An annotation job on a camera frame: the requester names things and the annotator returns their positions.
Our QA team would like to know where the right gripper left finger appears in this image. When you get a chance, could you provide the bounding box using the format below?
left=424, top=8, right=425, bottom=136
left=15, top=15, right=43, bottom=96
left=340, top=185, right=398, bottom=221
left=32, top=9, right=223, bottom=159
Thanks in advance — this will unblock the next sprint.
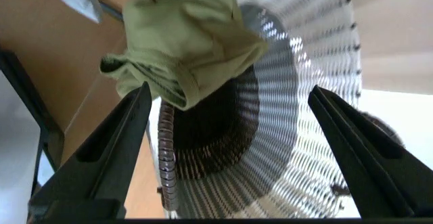
left=28, top=81, right=152, bottom=219

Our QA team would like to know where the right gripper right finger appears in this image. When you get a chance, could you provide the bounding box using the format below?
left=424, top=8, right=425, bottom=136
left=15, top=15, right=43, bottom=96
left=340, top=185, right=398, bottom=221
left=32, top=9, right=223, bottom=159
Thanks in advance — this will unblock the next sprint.
left=306, top=84, right=433, bottom=219

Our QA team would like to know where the green garment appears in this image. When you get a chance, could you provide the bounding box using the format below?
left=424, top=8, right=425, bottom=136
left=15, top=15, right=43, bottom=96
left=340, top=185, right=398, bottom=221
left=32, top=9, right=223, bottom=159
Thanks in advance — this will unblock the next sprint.
left=99, top=0, right=270, bottom=112

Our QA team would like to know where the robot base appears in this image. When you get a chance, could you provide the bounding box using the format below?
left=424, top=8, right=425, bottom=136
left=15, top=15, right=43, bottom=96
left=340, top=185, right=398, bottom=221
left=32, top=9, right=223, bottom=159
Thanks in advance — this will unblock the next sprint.
left=0, top=49, right=65, bottom=224

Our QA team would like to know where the white laundry basket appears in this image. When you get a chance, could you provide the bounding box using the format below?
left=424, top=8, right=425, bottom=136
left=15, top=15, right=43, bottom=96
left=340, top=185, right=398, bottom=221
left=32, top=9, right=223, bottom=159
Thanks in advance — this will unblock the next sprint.
left=148, top=0, right=407, bottom=220

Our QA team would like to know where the beige curtain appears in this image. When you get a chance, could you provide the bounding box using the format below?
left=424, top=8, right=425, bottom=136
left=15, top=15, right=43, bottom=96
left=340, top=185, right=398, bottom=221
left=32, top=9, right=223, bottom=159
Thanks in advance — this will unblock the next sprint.
left=348, top=0, right=433, bottom=95

